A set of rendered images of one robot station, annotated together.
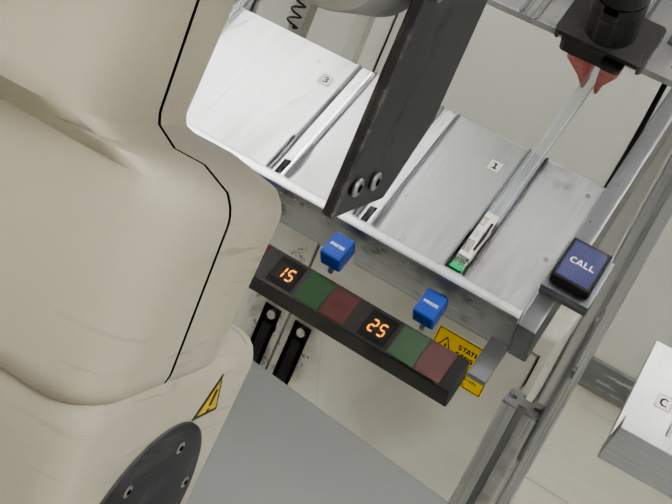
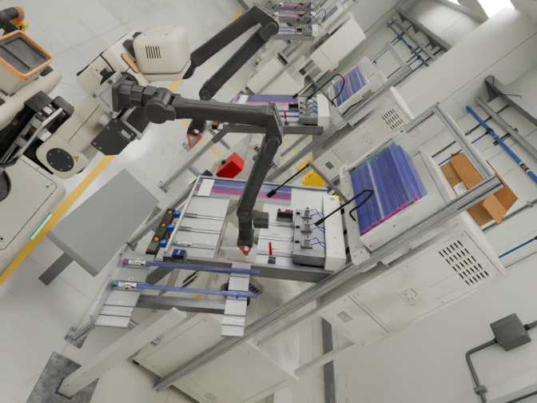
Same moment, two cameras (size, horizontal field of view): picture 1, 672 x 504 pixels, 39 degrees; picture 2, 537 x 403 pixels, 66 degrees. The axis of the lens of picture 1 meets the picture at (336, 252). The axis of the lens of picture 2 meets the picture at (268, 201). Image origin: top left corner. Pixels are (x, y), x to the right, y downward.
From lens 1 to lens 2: 1.56 m
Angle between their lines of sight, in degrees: 46
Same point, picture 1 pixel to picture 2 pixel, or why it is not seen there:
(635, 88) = not seen: outside the picture
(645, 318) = not seen: outside the picture
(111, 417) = (57, 137)
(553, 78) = (418, 381)
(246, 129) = (196, 209)
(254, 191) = (85, 133)
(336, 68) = (220, 215)
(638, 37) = (245, 241)
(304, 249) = not seen: hidden behind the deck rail
